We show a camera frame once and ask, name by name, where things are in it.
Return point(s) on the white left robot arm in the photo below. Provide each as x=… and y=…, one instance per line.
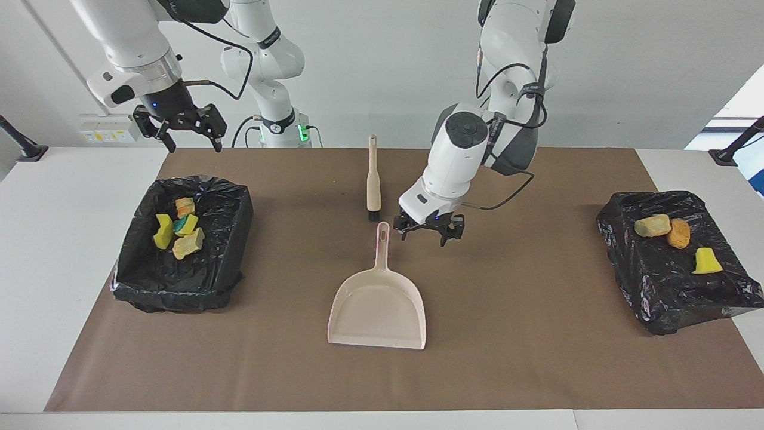
x=507, y=42

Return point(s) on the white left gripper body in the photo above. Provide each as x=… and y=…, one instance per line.
x=433, y=200

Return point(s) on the yellow sponge piece green layer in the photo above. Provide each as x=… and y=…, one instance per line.
x=188, y=225

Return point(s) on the left gripper cabled black finger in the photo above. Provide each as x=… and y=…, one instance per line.
x=452, y=230

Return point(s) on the brown bread roll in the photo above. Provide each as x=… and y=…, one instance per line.
x=678, y=234

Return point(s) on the beige bread chunk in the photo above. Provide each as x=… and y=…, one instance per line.
x=188, y=243
x=652, y=226

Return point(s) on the right gripper cabled black finger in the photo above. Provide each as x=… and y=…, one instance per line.
x=210, y=122

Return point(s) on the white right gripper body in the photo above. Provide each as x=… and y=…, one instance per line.
x=167, y=101

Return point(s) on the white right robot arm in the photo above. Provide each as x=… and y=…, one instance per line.
x=268, y=54

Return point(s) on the brown paper table mat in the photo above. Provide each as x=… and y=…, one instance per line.
x=358, y=370

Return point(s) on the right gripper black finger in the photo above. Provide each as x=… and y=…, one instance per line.
x=152, y=126

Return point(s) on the white wall socket box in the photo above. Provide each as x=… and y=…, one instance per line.
x=110, y=128

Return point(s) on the pink plastic dustpan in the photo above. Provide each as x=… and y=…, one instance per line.
x=376, y=304

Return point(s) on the black camera stand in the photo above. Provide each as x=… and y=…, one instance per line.
x=731, y=149
x=21, y=146

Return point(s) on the bin with black bag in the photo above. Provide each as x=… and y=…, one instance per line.
x=674, y=298
x=209, y=263

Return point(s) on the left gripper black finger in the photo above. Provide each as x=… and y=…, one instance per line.
x=407, y=227

